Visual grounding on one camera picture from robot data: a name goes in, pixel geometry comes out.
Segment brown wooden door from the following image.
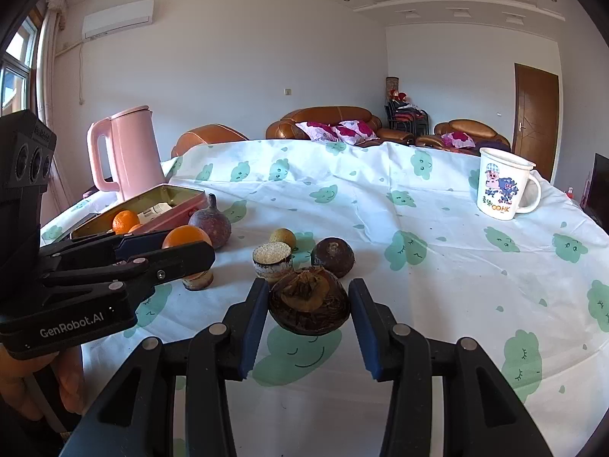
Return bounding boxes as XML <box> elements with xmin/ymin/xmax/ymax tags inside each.
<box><xmin>514</xmin><ymin>63</ymin><xmax>560</xmax><ymax>184</ymax></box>

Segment small tan round fruit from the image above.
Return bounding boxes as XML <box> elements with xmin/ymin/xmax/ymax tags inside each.
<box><xmin>269</xmin><ymin>228</ymin><xmax>297</xmax><ymax>251</ymax></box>

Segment pink metal tin box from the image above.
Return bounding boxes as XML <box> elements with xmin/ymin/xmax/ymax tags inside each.
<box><xmin>70</xmin><ymin>183</ymin><xmax>207</xmax><ymax>243</ymax></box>

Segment black television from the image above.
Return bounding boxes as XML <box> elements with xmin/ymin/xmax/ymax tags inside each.
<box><xmin>581</xmin><ymin>153</ymin><xmax>609</xmax><ymax>229</ymax></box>

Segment large brown water chestnut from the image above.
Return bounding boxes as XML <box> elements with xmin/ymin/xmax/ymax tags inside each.
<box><xmin>269</xmin><ymin>268</ymin><xmax>351</xmax><ymax>336</ymax></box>

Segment pink curtain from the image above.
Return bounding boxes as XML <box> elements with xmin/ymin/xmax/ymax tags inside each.
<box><xmin>37</xmin><ymin>0</ymin><xmax>67</xmax><ymax>186</ymax></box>

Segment brown leather armchair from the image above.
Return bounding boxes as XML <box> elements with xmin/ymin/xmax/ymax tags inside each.
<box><xmin>416</xmin><ymin>119</ymin><xmax>512</xmax><ymax>153</ymax></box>
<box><xmin>171</xmin><ymin>125</ymin><xmax>250</xmax><ymax>158</ymax></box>

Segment white pillow magenta flowers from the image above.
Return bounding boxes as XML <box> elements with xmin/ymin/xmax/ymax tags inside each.
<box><xmin>295</xmin><ymin>121</ymin><xmax>341</xmax><ymax>142</ymax></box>
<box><xmin>441</xmin><ymin>132</ymin><xmax>475</xmax><ymax>149</ymax></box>
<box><xmin>333</xmin><ymin>120</ymin><xmax>381</xmax><ymax>144</ymax></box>

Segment stacked dark chairs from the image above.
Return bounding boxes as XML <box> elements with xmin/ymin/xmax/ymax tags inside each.
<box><xmin>384</xmin><ymin>97</ymin><xmax>429</xmax><ymax>136</ymax></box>

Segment pink electric kettle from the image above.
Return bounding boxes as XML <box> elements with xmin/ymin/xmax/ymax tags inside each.
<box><xmin>87</xmin><ymin>105</ymin><xmax>165</xmax><ymax>203</ymax></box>

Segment newspaper sheet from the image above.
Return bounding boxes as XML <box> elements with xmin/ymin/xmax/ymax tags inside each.
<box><xmin>138</xmin><ymin>202</ymin><xmax>172</xmax><ymax>224</ymax></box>

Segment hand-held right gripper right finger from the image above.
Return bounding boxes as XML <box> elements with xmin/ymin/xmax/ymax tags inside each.
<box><xmin>348</xmin><ymin>278</ymin><xmax>569</xmax><ymax>457</ymax></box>

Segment window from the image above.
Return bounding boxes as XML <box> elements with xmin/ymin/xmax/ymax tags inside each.
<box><xmin>0</xmin><ymin>14</ymin><xmax>40</xmax><ymax>117</ymax></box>

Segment round dark water chestnut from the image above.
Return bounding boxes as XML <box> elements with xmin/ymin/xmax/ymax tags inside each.
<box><xmin>311</xmin><ymin>237</ymin><xmax>356</xmax><ymax>279</ymax></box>

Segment brown leather three-seat sofa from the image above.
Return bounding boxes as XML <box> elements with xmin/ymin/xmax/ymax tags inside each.
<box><xmin>265</xmin><ymin>106</ymin><xmax>415</xmax><ymax>146</ymax></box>

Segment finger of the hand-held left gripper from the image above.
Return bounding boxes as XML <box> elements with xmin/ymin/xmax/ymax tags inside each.
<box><xmin>40</xmin><ymin>231</ymin><xmax>167</xmax><ymax>270</ymax></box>
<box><xmin>40</xmin><ymin>242</ymin><xmax>216</xmax><ymax>306</ymax></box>

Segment white wall air conditioner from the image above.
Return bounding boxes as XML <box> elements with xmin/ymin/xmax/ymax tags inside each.
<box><xmin>82</xmin><ymin>0</ymin><xmax>155</xmax><ymax>40</ymax></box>

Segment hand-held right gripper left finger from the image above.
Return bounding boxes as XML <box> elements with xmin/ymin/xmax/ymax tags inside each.
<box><xmin>71</xmin><ymin>278</ymin><xmax>271</xmax><ymax>457</ymax></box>

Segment white cartoon print mug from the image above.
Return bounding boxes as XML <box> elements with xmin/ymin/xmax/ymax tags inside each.
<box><xmin>477</xmin><ymin>147</ymin><xmax>542</xmax><ymax>221</ymax></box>

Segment person's left hand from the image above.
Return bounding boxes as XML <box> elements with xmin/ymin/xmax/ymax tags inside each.
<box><xmin>0</xmin><ymin>343</ymin><xmax>86</xmax><ymax>422</ymax></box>

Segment white tablecloth green cloud print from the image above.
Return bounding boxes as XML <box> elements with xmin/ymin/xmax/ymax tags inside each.
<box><xmin>40</xmin><ymin>139</ymin><xmax>609</xmax><ymax>457</ymax></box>

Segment white air conditioner cable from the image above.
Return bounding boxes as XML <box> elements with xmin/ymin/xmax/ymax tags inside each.
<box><xmin>54</xmin><ymin>38</ymin><xmax>87</xmax><ymax>105</ymax></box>

